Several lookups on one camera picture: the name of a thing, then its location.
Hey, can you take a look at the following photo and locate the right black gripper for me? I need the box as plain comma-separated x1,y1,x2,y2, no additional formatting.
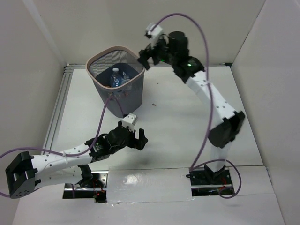
138,35,177,71

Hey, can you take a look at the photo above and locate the bottle green white label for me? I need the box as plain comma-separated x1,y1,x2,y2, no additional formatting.
110,68,123,88

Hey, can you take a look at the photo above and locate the clear bottle blue label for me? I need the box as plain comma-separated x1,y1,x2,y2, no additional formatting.
121,72,131,85

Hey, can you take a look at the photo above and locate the bottle red label red cap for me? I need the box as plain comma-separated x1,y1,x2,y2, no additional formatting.
109,90,131,99

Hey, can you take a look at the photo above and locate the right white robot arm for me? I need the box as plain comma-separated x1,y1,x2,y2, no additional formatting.
138,31,245,184

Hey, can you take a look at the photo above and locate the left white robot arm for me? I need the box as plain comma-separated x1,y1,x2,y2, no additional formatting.
5,126,148,199

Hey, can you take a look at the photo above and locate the grey mesh waste bin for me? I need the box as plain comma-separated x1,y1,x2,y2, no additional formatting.
85,46,145,118

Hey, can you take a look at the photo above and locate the silver tape sheet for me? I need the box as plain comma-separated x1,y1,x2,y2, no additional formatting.
106,168,192,203

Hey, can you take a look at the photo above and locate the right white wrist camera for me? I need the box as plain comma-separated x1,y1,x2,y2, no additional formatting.
145,23,164,49

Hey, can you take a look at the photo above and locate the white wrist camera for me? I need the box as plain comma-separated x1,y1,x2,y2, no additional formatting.
121,113,137,132
145,23,164,49

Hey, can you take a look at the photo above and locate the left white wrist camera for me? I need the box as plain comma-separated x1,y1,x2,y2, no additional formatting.
121,113,137,132

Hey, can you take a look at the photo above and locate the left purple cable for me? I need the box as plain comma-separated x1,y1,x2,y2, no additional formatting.
0,96,128,200

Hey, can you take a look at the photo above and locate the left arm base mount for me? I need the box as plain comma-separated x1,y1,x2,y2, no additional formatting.
62,171,109,203

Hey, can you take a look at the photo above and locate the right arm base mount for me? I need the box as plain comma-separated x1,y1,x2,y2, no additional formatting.
186,166,235,197

